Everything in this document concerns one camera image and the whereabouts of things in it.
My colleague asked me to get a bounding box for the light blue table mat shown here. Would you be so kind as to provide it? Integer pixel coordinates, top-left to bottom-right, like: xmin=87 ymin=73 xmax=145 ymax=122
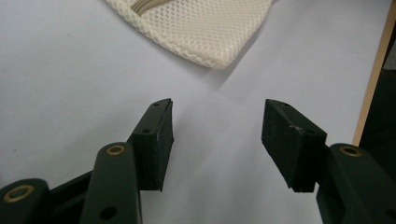
xmin=0 ymin=0 xmax=392 ymax=224

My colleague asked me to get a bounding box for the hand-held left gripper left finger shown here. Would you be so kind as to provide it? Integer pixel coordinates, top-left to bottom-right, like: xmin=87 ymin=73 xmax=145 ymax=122
xmin=126 ymin=98 xmax=175 ymax=192

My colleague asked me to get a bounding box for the white mesh laundry bag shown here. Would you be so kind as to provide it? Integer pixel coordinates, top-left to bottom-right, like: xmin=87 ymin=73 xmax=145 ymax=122
xmin=105 ymin=0 xmax=275 ymax=69

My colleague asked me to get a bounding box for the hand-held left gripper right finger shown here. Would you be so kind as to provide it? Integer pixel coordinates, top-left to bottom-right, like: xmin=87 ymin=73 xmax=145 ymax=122
xmin=261 ymin=98 xmax=329 ymax=193

